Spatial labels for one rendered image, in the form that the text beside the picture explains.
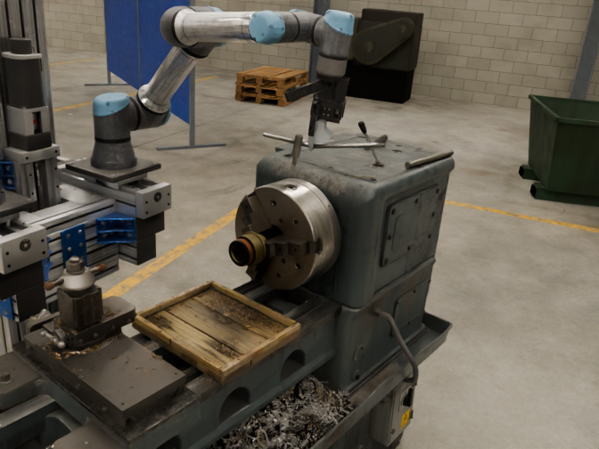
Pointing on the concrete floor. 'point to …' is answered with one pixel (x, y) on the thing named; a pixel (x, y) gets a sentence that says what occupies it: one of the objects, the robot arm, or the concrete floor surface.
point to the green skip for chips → (563, 150)
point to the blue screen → (146, 54)
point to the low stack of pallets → (268, 84)
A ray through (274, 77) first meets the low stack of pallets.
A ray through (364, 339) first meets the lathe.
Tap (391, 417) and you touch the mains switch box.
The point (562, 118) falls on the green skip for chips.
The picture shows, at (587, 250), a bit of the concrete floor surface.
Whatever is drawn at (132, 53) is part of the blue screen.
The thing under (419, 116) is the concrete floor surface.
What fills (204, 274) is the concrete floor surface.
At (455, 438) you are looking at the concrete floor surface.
